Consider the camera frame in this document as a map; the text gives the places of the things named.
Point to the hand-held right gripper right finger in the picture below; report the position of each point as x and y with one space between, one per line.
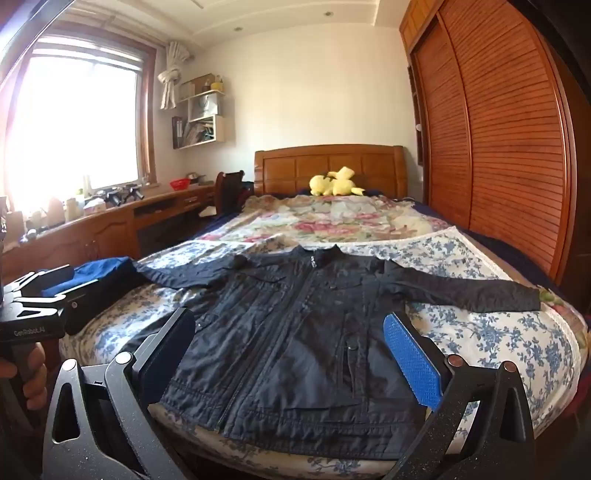
411 360

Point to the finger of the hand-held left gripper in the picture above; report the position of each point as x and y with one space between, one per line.
81 304
53 275

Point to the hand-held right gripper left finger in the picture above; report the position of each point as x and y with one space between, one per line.
171 350

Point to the black jacket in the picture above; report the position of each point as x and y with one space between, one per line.
295 346

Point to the person's left hand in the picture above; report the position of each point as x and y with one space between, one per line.
36 378

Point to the blue folded garment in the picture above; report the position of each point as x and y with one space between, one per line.
108 267

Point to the brown bottle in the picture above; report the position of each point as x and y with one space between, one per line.
54 212

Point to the cream jar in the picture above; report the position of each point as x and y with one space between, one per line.
71 210

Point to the wooden desk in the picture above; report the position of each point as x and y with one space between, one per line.
106 230

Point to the blue floral blanket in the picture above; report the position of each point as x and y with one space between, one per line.
485 332

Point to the white tissue box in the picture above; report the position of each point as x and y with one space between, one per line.
93 205

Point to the black metal device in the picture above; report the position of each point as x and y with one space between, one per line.
122 194

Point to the window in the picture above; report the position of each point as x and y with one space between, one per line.
78 120

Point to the wooden chair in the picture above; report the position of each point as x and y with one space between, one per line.
228 189

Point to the pink floral quilt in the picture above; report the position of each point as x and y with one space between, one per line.
300 226

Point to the yellow plush toy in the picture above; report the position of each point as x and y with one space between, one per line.
339 184

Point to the wooden headboard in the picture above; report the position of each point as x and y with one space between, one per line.
286 166

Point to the white paper bag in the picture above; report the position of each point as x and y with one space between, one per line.
203 106

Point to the tied cream curtain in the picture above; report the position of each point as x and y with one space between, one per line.
170 78

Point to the wooden slatted wardrobe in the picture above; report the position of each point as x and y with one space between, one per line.
498 138

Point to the yellow shelf toy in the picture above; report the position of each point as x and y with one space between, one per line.
214 85

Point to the white wall shelf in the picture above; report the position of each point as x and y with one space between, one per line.
217 129

